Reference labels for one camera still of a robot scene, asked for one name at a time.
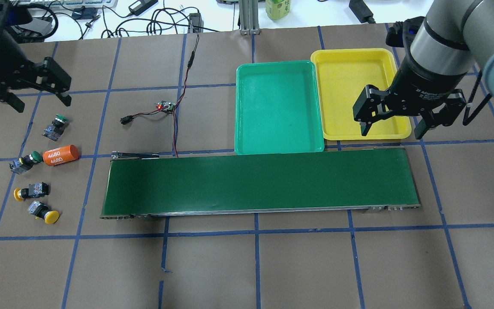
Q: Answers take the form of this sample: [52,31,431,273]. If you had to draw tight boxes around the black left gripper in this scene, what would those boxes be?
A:
[0,57,72,113]

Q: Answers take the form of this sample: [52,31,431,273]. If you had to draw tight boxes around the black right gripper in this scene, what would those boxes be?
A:
[352,55,465,139]

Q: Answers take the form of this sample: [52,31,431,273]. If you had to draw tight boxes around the green push button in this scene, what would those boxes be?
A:
[42,114,69,142]
[9,151,43,175]

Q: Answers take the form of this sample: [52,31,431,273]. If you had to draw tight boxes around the orange cylinder marked 4680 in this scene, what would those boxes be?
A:
[42,144,80,166]

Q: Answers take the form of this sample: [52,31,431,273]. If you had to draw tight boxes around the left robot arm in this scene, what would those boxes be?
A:
[0,0,71,113]

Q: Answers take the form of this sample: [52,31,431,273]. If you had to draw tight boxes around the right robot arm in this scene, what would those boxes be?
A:
[353,0,494,139]

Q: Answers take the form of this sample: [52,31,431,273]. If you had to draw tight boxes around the yellow plastic tray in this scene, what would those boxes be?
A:
[310,48,412,141]

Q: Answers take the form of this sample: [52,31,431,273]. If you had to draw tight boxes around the yellow push button upper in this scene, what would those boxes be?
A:
[12,182,50,202]

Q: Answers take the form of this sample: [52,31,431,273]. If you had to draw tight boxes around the yellow push button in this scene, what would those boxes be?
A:
[28,201,60,224]
[12,182,50,202]

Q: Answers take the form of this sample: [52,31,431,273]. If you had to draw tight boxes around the white keyboard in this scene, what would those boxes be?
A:
[17,0,118,9]

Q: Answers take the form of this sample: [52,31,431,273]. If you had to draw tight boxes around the yellow push button lower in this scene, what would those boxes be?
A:
[28,201,60,224]

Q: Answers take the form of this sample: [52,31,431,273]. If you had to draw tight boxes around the black power adapter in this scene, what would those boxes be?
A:
[348,0,376,24]

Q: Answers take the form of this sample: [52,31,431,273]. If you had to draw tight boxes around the green plastic tray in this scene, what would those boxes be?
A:
[235,60,324,155]

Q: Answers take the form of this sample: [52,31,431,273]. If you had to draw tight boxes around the small green controller board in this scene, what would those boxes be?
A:
[156,100,176,114]

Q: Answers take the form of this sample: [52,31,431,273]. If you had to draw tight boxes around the green conveyor belt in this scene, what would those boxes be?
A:
[100,148,420,219]

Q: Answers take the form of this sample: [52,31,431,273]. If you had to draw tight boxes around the green tea bottle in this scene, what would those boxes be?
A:
[265,0,291,20]

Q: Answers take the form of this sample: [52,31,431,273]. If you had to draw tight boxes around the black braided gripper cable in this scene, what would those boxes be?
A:
[462,69,493,127]

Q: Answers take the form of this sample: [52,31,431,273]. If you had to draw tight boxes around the red black controller wires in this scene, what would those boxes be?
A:
[120,32,200,158]

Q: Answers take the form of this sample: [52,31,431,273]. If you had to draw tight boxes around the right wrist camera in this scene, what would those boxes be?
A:
[386,16,425,48]

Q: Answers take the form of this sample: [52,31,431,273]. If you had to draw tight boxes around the aluminium frame post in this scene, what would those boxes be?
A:
[238,0,260,36]

